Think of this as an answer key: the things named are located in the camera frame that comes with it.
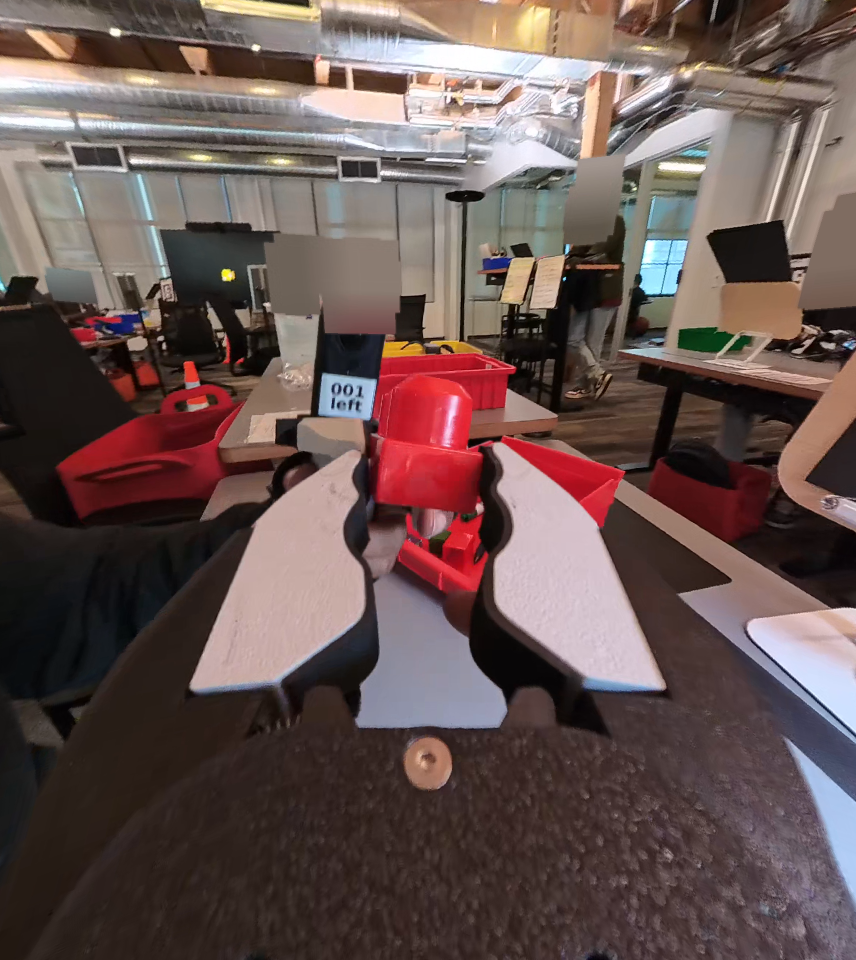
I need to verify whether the red plastic block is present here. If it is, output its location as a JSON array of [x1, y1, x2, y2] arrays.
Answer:
[[368, 375, 485, 515]]

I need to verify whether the person's left hand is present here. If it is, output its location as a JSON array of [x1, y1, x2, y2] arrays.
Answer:
[[359, 504, 468, 580]]

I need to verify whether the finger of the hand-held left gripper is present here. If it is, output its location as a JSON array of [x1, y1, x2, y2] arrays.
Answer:
[[295, 416, 371, 471]]

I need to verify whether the silver ventilation duct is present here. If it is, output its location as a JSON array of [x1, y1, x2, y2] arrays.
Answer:
[[0, 45, 699, 162]]

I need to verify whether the black display screen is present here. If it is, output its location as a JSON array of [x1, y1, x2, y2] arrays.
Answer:
[[160, 222, 275, 305]]

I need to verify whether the green storage bin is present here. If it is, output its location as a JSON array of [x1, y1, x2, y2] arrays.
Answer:
[[677, 326, 758, 354]]

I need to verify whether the red plastic tote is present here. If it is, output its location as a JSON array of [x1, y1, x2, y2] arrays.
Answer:
[[56, 386, 245, 520]]

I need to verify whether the paper sheet board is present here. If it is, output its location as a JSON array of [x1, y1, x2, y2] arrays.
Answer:
[[529, 255, 566, 311], [499, 257, 536, 306]]

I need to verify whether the grey side table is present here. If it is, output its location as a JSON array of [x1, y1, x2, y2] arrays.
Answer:
[[218, 356, 558, 466]]

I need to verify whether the large black board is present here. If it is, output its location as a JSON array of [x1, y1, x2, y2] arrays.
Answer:
[[0, 266, 137, 526]]

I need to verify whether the clear plastic bag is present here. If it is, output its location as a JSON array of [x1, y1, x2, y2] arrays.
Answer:
[[274, 313, 324, 391]]

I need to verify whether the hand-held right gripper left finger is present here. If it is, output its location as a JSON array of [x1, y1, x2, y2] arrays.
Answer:
[[188, 448, 380, 714]]

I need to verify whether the person's left forearm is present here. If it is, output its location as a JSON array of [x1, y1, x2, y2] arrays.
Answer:
[[0, 487, 279, 702]]

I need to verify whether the red floor basket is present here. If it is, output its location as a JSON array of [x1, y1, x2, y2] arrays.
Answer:
[[647, 438, 774, 543]]

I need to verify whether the red storage bin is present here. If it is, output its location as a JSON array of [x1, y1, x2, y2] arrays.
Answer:
[[396, 435, 626, 595], [377, 352, 517, 412]]

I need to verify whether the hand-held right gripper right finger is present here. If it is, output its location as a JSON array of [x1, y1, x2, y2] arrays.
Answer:
[[469, 441, 668, 732]]

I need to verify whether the black floor lamp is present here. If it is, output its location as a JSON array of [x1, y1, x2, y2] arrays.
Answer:
[[445, 189, 486, 342]]

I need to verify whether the yellow storage bin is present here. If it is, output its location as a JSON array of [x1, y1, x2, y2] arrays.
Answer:
[[381, 339, 483, 359]]

